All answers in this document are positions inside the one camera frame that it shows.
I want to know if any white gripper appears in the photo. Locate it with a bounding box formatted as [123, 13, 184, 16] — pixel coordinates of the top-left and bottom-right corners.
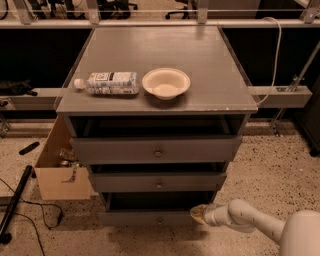
[190, 204, 228, 226]

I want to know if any grey bottom drawer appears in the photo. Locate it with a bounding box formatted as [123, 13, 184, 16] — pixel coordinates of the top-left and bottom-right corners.
[99, 191, 215, 226]

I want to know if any grey drawer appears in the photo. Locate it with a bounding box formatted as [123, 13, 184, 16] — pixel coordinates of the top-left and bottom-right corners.
[70, 136, 242, 165]
[89, 172, 226, 192]
[99, 191, 215, 226]

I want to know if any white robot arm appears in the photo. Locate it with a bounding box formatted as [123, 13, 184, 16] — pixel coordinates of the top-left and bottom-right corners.
[190, 199, 320, 256]

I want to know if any grey drawer cabinet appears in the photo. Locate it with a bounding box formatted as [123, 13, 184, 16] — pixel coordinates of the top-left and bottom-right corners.
[55, 25, 260, 214]

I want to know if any grey top drawer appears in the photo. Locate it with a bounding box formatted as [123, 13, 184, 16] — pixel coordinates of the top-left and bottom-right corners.
[70, 136, 242, 165]

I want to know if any grey middle drawer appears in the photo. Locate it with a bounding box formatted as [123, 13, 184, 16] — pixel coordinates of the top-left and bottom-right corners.
[89, 172, 226, 192]

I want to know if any white paper bowl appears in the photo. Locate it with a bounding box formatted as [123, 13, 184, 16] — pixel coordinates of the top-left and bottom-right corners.
[142, 68, 191, 100]

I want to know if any cardboard box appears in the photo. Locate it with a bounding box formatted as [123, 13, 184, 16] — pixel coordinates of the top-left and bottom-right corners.
[34, 117, 92, 200]

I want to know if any metal clamp stand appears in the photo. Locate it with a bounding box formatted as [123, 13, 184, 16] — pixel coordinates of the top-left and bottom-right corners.
[270, 40, 320, 137]

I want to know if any clear plastic water bottle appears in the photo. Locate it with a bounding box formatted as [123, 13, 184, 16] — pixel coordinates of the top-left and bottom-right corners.
[73, 72, 139, 95]

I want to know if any small black remote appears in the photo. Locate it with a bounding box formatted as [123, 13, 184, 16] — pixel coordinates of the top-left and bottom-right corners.
[19, 141, 40, 155]

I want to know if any black pole on floor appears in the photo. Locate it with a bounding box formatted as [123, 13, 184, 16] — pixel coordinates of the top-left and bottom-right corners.
[0, 165, 33, 244]

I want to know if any black office chair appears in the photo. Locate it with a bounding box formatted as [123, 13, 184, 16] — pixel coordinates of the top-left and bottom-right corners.
[165, 0, 197, 20]

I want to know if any white cable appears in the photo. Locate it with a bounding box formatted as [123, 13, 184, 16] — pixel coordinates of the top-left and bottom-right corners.
[256, 16, 284, 108]

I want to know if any black bag on rail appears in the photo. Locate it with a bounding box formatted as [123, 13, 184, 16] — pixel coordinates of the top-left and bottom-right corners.
[0, 80, 38, 96]

